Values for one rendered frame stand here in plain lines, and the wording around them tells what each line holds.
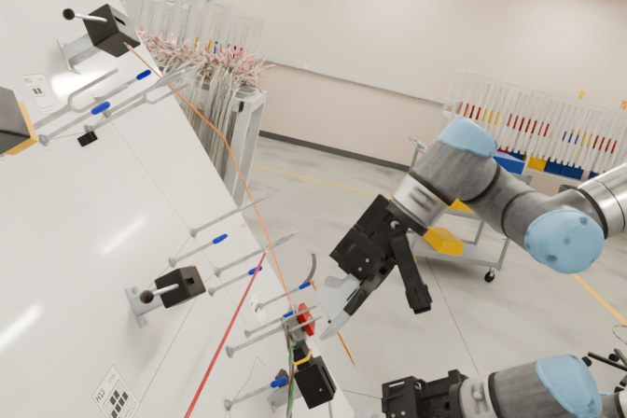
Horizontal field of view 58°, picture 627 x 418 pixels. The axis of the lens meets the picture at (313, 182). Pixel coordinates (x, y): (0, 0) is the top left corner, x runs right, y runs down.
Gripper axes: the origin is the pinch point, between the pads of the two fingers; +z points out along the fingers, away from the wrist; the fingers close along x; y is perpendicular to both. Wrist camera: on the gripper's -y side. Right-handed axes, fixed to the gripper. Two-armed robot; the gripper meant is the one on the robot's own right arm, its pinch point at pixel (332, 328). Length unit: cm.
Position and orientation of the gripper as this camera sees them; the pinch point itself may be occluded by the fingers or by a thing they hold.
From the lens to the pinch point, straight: 84.7
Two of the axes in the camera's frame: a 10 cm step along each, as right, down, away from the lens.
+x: -1.7, 0.1, -9.9
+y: -7.7, -6.3, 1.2
